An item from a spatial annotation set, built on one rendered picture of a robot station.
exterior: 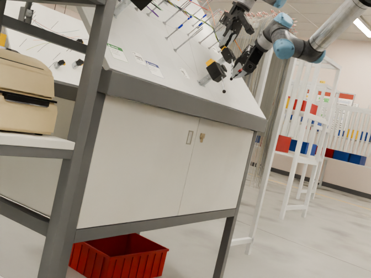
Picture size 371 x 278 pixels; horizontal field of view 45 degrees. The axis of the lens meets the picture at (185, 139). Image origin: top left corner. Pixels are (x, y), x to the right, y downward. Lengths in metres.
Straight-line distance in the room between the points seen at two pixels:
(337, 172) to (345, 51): 2.70
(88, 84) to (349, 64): 9.63
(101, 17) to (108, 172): 0.46
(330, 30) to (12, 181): 1.23
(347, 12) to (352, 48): 8.95
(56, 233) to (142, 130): 0.44
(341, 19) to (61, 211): 1.16
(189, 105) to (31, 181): 0.58
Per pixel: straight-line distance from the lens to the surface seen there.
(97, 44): 1.16
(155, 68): 1.47
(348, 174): 10.23
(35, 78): 1.14
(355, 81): 10.45
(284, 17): 1.86
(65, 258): 1.34
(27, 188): 1.42
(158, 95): 1.40
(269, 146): 2.98
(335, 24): 1.75
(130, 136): 1.39
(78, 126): 1.16
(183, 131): 1.64
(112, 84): 1.23
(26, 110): 1.09
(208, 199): 1.95
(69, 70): 4.93
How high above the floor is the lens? 0.78
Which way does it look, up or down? 3 degrees down
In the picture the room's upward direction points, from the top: 13 degrees clockwise
